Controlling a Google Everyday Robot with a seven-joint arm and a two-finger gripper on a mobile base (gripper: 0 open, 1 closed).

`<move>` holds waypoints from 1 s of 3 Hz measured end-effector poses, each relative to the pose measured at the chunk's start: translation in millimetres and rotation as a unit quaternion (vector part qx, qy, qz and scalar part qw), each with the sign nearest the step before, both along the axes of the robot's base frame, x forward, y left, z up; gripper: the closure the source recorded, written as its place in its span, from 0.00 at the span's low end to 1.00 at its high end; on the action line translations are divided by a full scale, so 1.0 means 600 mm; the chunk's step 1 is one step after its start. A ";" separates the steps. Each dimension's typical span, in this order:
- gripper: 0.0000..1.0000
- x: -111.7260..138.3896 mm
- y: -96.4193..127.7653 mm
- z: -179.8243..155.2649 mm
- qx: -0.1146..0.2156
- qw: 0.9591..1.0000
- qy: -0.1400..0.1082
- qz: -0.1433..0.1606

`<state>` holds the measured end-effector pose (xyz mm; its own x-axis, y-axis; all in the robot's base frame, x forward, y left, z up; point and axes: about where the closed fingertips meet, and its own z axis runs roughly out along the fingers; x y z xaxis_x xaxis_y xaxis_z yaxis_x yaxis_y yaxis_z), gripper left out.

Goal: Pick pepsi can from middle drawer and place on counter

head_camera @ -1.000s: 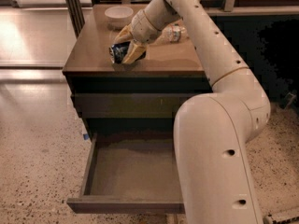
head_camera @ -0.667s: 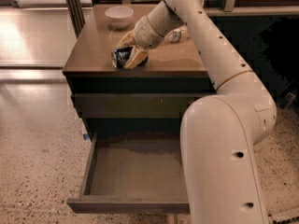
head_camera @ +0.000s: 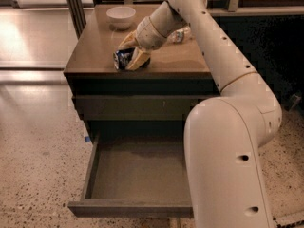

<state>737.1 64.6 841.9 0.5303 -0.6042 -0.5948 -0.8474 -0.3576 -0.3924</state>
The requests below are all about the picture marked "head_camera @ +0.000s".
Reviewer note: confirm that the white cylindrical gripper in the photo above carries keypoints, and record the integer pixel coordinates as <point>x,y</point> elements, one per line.
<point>148,33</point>

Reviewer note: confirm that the dark blue pepsi can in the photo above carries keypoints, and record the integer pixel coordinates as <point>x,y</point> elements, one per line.
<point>121,58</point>

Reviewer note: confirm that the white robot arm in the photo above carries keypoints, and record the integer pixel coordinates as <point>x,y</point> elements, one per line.
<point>222,135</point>

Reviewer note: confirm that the brown drawer cabinet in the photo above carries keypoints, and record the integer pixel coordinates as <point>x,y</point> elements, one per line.
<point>175,69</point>

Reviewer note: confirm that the closed top drawer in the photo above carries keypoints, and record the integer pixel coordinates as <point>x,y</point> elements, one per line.
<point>135,108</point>

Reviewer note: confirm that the open middle drawer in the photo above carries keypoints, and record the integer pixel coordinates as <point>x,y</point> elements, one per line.
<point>135,177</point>

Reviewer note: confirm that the white ceramic bowl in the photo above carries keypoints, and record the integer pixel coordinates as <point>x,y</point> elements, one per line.
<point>121,17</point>

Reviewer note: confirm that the clear plastic water bottle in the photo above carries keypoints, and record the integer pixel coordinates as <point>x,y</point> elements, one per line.
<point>180,36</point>

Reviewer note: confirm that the blue tape piece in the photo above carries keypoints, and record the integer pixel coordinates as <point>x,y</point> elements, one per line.
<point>87,139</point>

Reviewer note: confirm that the white power strip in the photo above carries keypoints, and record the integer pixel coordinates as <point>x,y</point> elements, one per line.
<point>294,220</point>

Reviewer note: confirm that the dark metal post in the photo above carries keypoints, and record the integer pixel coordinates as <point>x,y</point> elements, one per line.
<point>77,15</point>

